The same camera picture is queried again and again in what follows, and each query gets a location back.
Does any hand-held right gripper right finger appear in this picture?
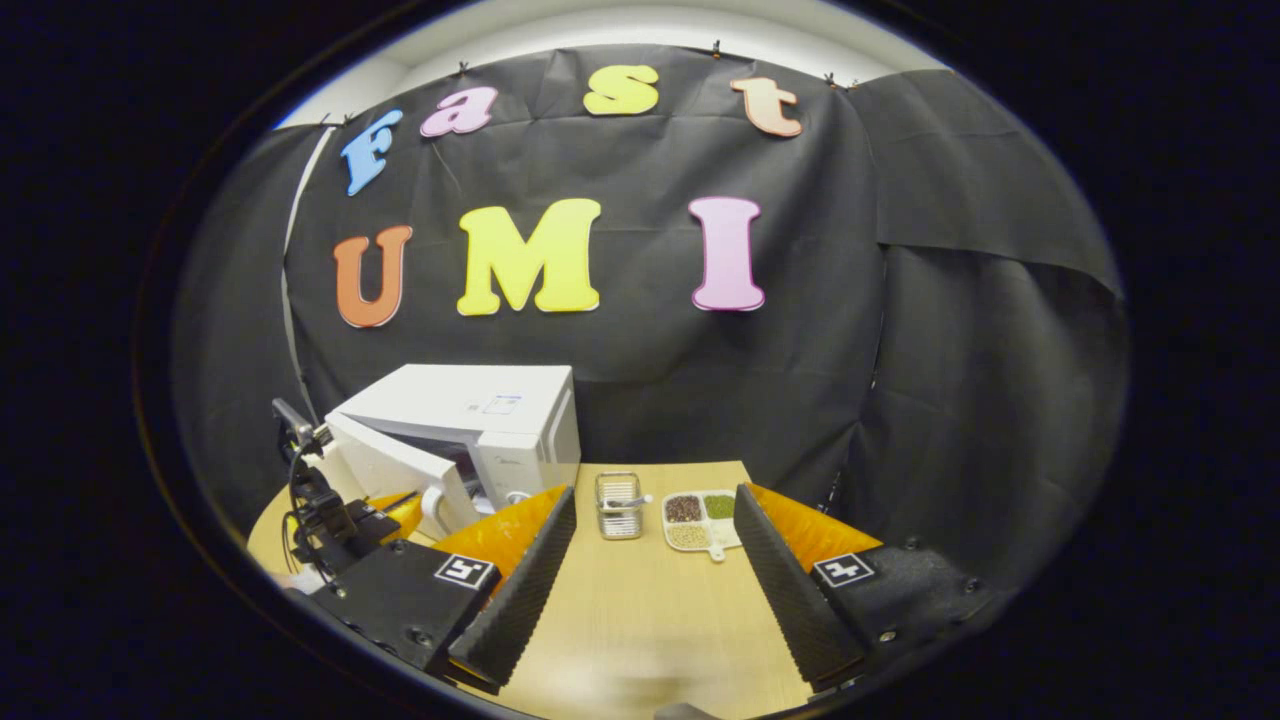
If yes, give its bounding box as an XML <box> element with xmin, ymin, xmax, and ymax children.
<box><xmin>733</xmin><ymin>483</ymin><xmax>1006</xmax><ymax>693</ymax></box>

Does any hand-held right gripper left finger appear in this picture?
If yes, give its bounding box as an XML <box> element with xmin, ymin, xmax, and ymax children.
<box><xmin>305</xmin><ymin>487</ymin><xmax>579</xmax><ymax>696</ymax></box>

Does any white microwave oven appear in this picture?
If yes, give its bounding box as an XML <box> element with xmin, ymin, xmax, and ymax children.
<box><xmin>322</xmin><ymin>363</ymin><xmax>582</xmax><ymax>541</ymax></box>

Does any white divided grain dish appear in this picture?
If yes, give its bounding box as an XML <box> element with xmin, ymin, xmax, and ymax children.
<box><xmin>661</xmin><ymin>489</ymin><xmax>746</xmax><ymax>563</ymax></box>

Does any black backdrop cloth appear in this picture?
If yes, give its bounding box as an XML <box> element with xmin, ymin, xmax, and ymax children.
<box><xmin>170</xmin><ymin>42</ymin><xmax>1131</xmax><ymax>601</ymax></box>

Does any metal wire basket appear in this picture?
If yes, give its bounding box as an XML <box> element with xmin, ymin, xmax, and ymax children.
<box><xmin>595</xmin><ymin>471</ymin><xmax>646</xmax><ymax>541</ymax></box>

